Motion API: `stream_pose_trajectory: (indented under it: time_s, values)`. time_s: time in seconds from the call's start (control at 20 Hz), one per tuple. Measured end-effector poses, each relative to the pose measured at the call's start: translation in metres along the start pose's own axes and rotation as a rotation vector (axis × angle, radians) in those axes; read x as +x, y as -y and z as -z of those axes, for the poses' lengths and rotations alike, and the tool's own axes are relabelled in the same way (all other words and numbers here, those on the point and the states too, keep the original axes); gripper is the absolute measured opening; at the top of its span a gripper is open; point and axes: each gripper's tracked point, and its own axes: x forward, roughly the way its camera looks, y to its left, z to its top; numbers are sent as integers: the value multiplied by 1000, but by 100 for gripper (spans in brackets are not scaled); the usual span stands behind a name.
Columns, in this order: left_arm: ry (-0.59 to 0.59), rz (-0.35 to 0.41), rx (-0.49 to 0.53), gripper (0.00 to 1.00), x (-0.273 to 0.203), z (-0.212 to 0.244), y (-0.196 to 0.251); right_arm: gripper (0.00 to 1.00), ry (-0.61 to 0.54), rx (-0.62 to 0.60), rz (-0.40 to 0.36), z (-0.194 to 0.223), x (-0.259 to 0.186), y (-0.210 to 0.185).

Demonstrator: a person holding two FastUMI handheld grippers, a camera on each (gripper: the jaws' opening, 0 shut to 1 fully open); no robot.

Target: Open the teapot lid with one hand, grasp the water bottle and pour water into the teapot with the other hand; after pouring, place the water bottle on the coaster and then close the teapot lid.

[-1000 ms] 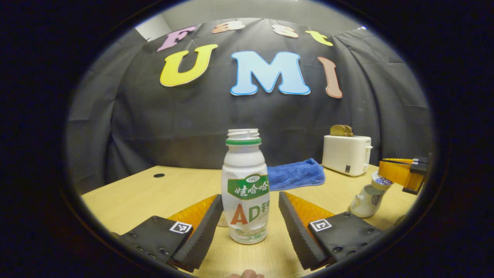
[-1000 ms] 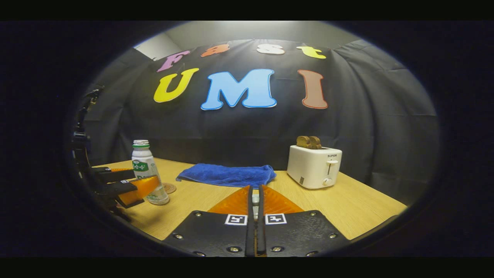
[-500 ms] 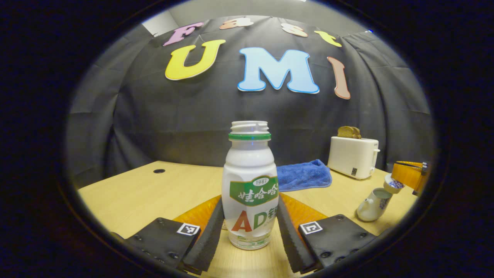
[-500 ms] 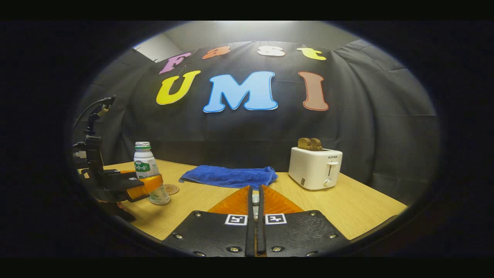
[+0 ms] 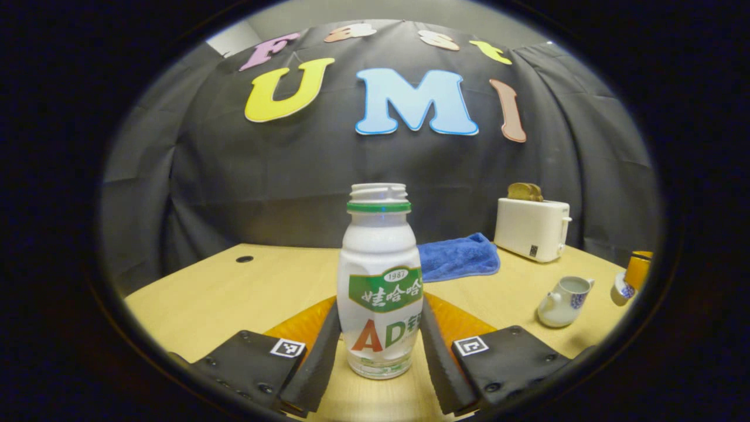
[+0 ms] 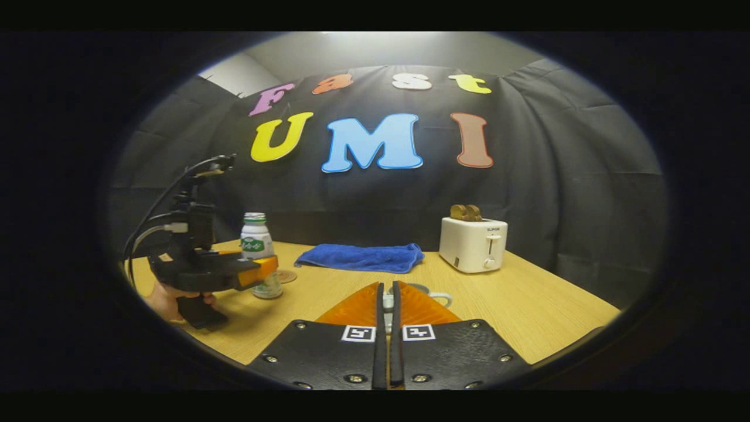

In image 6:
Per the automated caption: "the blue towel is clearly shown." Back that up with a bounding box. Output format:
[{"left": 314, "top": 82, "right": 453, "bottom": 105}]
[{"left": 294, "top": 243, "right": 425, "bottom": 274}]

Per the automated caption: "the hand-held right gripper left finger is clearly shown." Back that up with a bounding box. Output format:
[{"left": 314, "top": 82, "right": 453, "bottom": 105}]
[{"left": 246, "top": 282, "right": 387, "bottom": 390}]

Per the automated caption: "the black cable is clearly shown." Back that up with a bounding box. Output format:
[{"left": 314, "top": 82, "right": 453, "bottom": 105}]
[{"left": 123, "top": 155, "right": 232, "bottom": 276}]

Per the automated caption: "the white cable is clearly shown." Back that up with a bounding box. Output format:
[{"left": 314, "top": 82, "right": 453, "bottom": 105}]
[{"left": 130, "top": 223, "right": 189, "bottom": 276}]

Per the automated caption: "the white toaster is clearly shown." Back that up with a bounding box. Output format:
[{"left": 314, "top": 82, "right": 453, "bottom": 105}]
[{"left": 439, "top": 217, "right": 509, "bottom": 274}]

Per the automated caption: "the white blue-patterned teacup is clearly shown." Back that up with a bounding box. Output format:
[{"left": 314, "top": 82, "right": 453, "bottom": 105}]
[{"left": 390, "top": 283, "right": 453, "bottom": 309}]

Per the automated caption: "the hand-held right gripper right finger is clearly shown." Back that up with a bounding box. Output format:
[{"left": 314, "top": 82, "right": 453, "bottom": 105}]
[{"left": 390, "top": 281, "right": 531, "bottom": 390}]

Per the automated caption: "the black backdrop cloth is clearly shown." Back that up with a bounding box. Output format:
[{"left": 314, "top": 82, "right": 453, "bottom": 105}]
[{"left": 108, "top": 59, "right": 669, "bottom": 308}]

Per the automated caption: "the white green-label water bottle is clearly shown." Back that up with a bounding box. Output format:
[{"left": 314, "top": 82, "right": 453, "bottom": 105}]
[{"left": 240, "top": 212, "right": 283, "bottom": 300}]

